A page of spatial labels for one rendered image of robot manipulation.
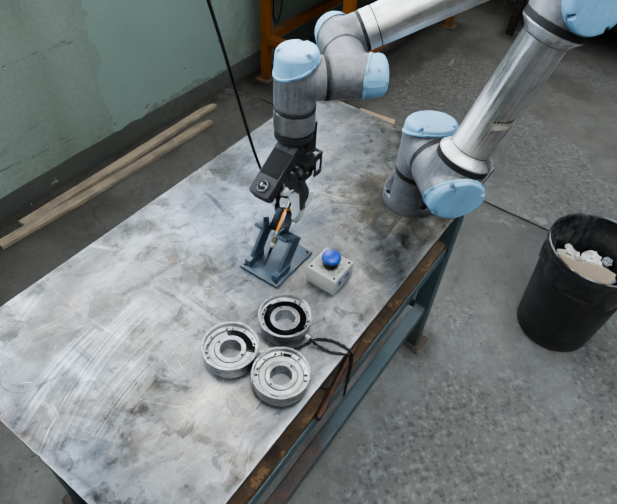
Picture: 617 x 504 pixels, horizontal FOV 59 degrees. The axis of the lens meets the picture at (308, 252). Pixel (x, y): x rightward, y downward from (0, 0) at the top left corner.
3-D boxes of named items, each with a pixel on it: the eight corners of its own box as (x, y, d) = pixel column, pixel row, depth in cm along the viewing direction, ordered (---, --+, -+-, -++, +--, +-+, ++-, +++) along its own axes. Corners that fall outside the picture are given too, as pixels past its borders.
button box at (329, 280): (333, 296, 113) (335, 281, 110) (305, 280, 116) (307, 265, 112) (354, 273, 118) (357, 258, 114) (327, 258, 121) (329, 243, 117)
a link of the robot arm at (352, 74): (377, 33, 96) (315, 35, 94) (395, 65, 89) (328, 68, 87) (371, 74, 102) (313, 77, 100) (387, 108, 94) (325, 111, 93)
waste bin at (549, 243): (581, 377, 196) (641, 305, 164) (494, 329, 208) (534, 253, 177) (607, 316, 215) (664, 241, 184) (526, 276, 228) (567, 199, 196)
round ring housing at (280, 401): (301, 416, 95) (302, 405, 92) (244, 401, 96) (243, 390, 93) (315, 365, 102) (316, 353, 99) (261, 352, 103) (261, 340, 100)
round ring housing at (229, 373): (199, 381, 99) (197, 369, 96) (207, 332, 106) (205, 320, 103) (257, 383, 99) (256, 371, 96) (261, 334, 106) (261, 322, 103)
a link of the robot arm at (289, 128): (299, 125, 92) (261, 108, 95) (298, 147, 95) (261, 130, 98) (324, 106, 96) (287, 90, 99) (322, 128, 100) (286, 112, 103)
